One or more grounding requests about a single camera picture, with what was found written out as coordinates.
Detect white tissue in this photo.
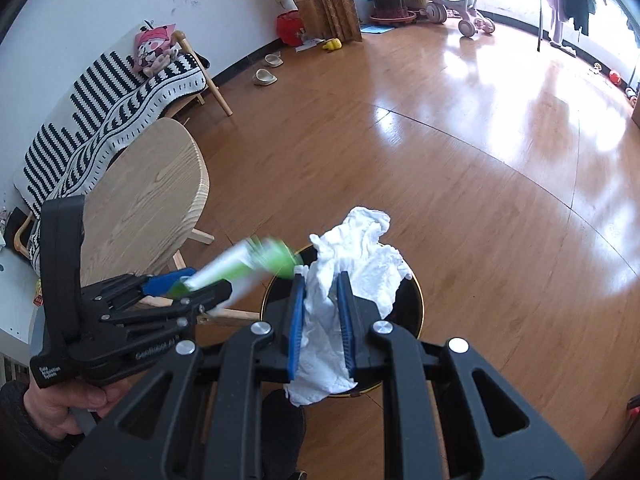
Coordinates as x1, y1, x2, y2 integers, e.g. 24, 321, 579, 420
285, 206, 415, 407

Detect black and white striped blanket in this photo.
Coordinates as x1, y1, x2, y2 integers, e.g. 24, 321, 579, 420
12, 51, 208, 276

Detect red bag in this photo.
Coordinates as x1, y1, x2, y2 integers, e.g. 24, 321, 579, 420
276, 10, 305, 46

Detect wooden table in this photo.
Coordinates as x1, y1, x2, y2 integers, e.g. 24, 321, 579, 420
80, 117, 261, 328

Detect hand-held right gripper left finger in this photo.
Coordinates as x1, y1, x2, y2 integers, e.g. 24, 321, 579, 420
59, 272, 307, 480

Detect pink cartoon cushion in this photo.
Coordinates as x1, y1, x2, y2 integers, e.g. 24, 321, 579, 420
132, 24, 181, 73

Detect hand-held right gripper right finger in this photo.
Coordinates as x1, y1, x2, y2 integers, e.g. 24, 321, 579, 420
336, 271, 587, 480

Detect brown plush toy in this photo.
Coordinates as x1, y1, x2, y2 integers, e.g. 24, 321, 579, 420
145, 52, 176, 79

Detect person's left forearm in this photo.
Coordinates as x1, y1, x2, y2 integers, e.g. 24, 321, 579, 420
0, 380, 76, 480

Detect person's left hand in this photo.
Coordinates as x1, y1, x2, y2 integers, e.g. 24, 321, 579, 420
30, 382, 109, 441

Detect green and white bottle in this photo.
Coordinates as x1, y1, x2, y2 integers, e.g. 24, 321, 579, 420
167, 234, 303, 317

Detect black bin with gold rim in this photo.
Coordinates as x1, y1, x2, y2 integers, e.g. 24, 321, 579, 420
260, 244, 425, 397

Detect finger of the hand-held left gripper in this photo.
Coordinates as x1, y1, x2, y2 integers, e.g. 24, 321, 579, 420
100, 280, 234, 339
84, 267, 197, 307

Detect black white striped sofa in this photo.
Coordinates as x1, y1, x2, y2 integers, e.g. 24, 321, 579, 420
12, 30, 234, 261

